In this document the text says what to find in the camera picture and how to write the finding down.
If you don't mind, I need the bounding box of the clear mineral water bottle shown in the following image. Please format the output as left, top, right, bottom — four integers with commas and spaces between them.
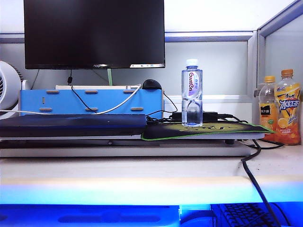
181, 59, 204, 127

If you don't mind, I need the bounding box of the dark blue closed laptop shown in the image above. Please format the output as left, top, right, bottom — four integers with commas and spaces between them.
0, 114, 147, 138

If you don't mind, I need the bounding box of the small orange juice bottle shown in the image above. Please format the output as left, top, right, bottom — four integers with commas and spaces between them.
258, 76, 277, 135

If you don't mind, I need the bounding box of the large iced tea bottle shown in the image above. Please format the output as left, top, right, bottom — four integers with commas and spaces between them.
274, 69, 302, 146

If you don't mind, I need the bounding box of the black green-edged mouse pad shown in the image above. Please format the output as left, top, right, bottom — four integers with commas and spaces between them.
141, 121, 276, 141

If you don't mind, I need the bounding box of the black computer mouse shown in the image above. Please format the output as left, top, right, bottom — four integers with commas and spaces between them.
142, 79, 162, 90

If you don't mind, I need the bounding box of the white desk riser platform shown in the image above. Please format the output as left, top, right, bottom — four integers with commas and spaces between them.
0, 132, 266, 158

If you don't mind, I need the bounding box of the black power adapter brick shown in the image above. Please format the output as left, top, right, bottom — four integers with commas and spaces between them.
171, 111, 218, 120

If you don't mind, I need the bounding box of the white flat box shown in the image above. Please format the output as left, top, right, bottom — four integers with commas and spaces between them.
55, 84, 143, 90

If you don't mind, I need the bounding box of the black computer monitor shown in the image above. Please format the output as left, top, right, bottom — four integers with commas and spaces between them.
23, 0, 166, 70

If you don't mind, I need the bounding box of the sliding keyboard tray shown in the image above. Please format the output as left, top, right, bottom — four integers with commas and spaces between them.
0, 204, 180, 227

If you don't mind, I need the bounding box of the blue wooden organizer box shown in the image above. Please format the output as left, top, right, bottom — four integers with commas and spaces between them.
19, 88, 164, 119

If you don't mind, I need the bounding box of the black keyboard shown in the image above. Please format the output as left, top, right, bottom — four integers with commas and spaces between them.
219, 203, 280, 227

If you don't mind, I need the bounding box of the white round desk fan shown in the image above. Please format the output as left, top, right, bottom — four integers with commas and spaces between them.
0, 60, 22, 119

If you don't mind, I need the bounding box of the thin black mouse cable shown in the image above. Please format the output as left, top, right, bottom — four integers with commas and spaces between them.
145, 92, 178, 123

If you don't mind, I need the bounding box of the white cable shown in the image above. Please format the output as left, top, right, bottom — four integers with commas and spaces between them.
0, 84, 142, 115

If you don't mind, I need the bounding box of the white cable trunking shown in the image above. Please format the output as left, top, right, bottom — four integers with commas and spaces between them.
163, 94, 253, 105

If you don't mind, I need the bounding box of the thin black adapter cord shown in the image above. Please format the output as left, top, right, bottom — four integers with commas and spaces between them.
217, 114, 285, 149

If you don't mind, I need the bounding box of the thin black monitor cable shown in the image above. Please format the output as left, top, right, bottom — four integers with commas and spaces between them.
67, 69, 99, 114

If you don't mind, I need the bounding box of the grey cubicle partition frame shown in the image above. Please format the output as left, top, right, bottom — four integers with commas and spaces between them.
0, 0, 303, 133

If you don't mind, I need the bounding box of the thick black cable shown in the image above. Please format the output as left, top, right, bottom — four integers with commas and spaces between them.
241, 139, 282, 227

